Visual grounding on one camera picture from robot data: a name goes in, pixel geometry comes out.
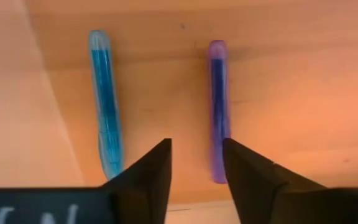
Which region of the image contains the purple slim highlighter pen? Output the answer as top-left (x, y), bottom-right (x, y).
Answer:
top-left (208, 39), bottom-right (232, 185)

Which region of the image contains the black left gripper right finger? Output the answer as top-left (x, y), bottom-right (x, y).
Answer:
top-left (222, 138), bottom-right (358, 224)

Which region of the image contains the teal slim highlighter pen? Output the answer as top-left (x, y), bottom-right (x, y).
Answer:
top-left (88, 29), bottom-right (125, 181)

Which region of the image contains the orange plastic tray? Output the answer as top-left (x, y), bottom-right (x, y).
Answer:
top-left (0, 0), bottom-right (358, 207)

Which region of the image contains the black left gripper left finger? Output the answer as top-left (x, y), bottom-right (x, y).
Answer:
top-left (0, 138), bottom-right (173, 224)

